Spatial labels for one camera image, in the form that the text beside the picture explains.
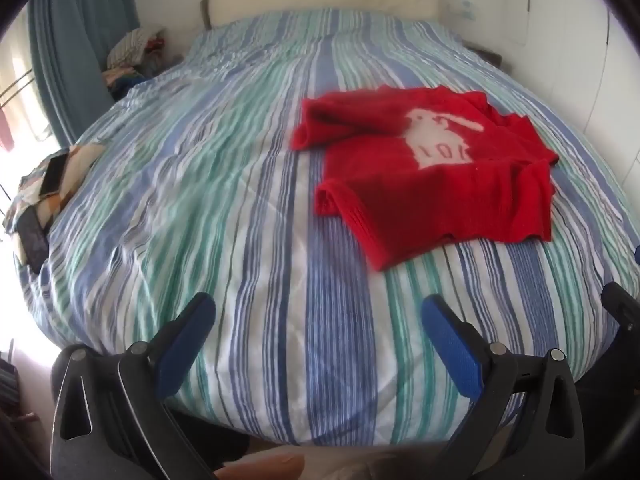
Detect pile of clothes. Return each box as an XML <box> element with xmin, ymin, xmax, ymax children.
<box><xmin>102</xmin><ymin>25</ymin><xmax>165</xmax><ymax>101</ymax></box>

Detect dark nightstand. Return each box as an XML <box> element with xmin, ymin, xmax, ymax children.
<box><xmin>462</xmin><ymin>41</ymin><xmax>503</xmax><ymax>68</ymax></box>

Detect smartphone on cushion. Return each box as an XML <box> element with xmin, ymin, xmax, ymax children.
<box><xmin>39</xmin><ymin>153</ymin><xmax>70</xmax><ymax>197</ymax></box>

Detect person's left hand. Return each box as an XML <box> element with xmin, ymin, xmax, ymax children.
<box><xmin>214</xmin><ymin>453</ymin><xmax>306</xmax><ymax>480</ymax></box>

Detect red knit sweater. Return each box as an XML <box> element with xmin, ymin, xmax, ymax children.
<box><xmin>291</xmin><ymin>87</ymin><xmax>559</xmax><ymax>271</ymax></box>

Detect wall socket with blue stickers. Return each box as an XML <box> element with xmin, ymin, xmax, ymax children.
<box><xmin>447</xmin><ymin>0</ymin><xmax>476</xmax><ymax>22</ymax></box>

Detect striped blue green duvet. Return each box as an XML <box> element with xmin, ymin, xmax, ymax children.
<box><xmin>20</xmin><ymin>10</ymin><xmax>639</xmax><ymax>446</ymax></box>

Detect white wardrobe doors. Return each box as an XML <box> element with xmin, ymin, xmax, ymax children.
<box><xmin>501</xmin><ymin>0</ymin><xmax>639</xmax><ymax>203</ymax></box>

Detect teal curtain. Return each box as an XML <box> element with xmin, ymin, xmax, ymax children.
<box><xmin>27</xmin><ymin>0</ymin><xmax>139</xmax><ymax>148</ymax></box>

